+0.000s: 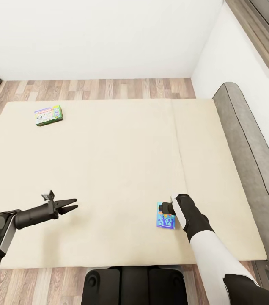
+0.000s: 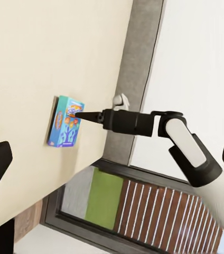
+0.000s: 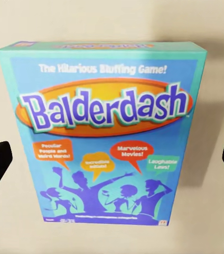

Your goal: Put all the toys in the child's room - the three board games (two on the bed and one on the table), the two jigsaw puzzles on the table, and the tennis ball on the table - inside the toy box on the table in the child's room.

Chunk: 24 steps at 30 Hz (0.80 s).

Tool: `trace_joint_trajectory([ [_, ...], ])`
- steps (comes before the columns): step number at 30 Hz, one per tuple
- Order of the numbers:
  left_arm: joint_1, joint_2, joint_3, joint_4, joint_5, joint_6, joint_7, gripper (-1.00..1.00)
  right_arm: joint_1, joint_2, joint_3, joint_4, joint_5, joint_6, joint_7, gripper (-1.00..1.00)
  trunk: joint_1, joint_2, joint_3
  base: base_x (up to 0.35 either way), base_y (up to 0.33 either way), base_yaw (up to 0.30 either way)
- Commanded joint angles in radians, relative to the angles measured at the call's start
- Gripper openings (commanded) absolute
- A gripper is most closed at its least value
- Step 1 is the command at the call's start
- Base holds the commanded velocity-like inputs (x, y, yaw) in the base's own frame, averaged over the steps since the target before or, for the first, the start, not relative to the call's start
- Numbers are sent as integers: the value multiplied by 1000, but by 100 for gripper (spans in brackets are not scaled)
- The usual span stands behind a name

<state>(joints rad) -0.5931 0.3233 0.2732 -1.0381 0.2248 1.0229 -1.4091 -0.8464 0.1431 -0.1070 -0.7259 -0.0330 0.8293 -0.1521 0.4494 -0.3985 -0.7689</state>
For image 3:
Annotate board game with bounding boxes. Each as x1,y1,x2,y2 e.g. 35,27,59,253
0,41,208,226

